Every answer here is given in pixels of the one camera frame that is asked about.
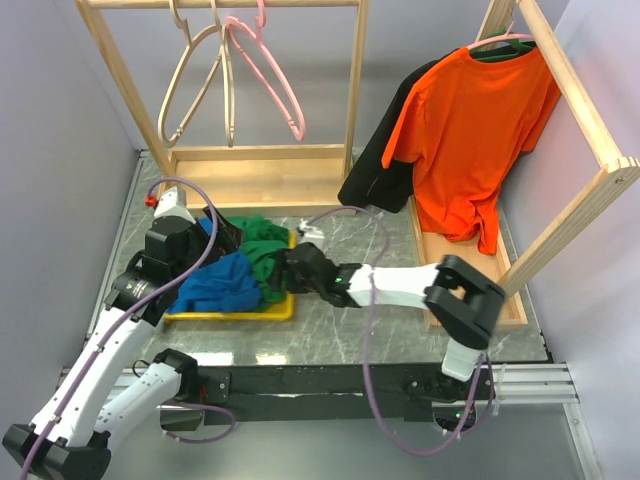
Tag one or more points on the back wooden clothes rack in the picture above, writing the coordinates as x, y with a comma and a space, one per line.
280, 180

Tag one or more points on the right wooden clothes rack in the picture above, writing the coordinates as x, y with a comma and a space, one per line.
572, 205

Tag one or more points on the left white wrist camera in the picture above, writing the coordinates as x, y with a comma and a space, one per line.
171, 203

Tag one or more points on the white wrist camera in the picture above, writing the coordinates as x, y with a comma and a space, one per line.
171, 203
310, 234

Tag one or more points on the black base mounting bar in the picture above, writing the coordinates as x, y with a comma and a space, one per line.
406, 391

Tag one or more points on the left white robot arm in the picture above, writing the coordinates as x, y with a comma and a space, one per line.
75, 434

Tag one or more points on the orange t-shirt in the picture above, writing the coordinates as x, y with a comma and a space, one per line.
462, 126

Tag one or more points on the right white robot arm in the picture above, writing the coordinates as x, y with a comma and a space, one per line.
462, 299

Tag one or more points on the yellow plastic tray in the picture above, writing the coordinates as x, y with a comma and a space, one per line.
280, 311

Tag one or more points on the green hanger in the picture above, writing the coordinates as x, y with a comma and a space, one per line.
512, 48

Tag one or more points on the wooden clothes rack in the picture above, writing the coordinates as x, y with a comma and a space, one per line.
280, 180
572, 205

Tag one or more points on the blue tank top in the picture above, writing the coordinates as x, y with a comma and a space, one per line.
225, 286

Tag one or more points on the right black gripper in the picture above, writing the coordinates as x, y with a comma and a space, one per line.
280, 266

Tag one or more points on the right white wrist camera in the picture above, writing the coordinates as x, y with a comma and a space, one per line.
310, 234

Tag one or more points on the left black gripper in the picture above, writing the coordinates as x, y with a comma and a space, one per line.
228, 238

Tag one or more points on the middle beige wooden hanger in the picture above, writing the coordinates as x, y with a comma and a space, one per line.
228, 77

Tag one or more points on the green shirt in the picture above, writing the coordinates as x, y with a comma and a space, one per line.
261, 239

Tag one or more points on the pink hanger under orange shirt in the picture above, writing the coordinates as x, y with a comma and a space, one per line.
508, 36

